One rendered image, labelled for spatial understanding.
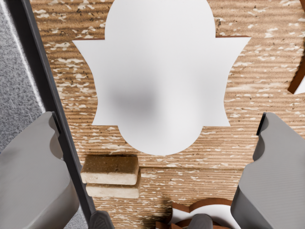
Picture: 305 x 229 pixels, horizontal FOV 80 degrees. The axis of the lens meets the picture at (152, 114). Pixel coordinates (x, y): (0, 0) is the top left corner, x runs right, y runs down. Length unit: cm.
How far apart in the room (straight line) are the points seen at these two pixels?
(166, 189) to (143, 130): 10
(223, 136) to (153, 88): 9
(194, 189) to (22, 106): 22
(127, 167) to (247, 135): 13
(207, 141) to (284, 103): 8
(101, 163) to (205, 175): 12
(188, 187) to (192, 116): 11
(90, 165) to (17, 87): 11
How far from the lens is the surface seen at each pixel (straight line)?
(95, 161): 21
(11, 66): 23
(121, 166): 20
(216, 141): 20
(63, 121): 23
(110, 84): 16
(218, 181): 25
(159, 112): 16
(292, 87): 19
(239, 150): 22
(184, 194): 26
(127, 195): 22
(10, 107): 26
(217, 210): 28
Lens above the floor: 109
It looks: 59 degrees down
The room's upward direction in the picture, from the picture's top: 174 degrees counter-clockwise
